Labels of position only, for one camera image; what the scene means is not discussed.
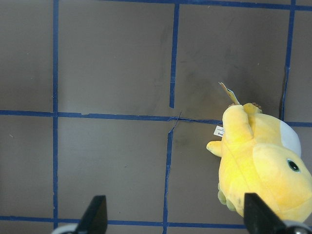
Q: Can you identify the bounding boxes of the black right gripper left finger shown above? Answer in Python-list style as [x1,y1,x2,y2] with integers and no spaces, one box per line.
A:
[76,195,108,234]

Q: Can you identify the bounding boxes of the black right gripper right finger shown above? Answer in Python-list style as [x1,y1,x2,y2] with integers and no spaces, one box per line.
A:
[243,193,286,234]

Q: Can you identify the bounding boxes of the yellow plush dinosaur toy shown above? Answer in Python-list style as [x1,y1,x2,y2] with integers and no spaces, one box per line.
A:
[206,89,312,222]

